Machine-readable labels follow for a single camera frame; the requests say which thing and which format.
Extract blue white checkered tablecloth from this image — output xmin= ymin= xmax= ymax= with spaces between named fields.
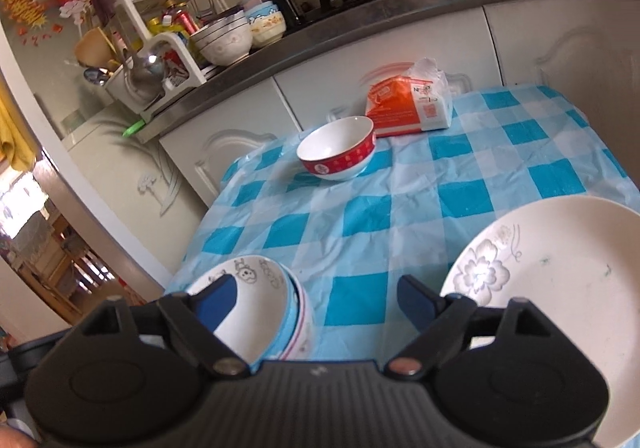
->
xmin=162 ymin=84 xmax=640 ymax=364

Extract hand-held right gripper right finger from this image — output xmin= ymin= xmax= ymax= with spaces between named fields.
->
xmin=384 ymin=275 xmax=563 ymax=379

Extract white striped bowl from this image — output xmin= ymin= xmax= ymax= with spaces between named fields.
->
xmin=191 ymin=10 xmax=252 ymax=66

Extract wooden chair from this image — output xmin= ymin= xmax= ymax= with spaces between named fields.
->
xmin=10 ymin=213 xmax=121 ymax=324

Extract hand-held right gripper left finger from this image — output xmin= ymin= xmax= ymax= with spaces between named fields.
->
xmin=75 ymin=272 xmax=251 ymax=378

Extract white bowl with red band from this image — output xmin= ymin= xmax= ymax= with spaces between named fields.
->
xmin=296 ymin=115 xmax=377 ymax=181

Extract white floral print appliance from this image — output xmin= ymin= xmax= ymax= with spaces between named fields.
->
xmin=62 ymin=106 xmax=213 ymax=289

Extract steel ladle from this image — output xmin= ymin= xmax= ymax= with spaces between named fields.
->
xmin=125 ymin=48 xmax=168 ymax=102

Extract beige scoop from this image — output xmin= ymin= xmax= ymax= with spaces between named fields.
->
xmin=75 ymin=27 xmax=118 ymax=66

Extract light blue patterned bowl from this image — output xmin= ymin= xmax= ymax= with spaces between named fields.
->
xmin=245 ymin=1 xmax=287 ymax=49

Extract orange tissue packet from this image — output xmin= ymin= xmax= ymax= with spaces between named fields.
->
xmin=365 ymin=57 xmax=456 ymax=138

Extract white flower print plate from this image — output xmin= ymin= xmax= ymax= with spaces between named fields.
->
xmin=439 ymin=195 xmax=640 ymax=448

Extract white bowl with pink line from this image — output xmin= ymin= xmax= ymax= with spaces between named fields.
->
xmin=280 ymin=268 xmax=317 ymax=361

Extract assorted condiment jars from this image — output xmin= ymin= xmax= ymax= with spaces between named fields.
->
xmin=112 ymin=0 xmax=201 ymax=36

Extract blue cartoon print bowl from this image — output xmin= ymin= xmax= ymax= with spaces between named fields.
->
xmin=185 ymin=255 xmax=301 ymax=369

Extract yellow cloth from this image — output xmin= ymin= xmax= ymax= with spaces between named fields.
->
xmin=0 ymin=73 xmax=38 ymax=174

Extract white lower kitchen cabinet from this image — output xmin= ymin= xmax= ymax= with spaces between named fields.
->
xmin=160 ymin=0 xmax=640 ymax=209

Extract white dish rack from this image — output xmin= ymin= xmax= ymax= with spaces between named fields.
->
xmin=102 ymin=0 xmax=221 ymax=121

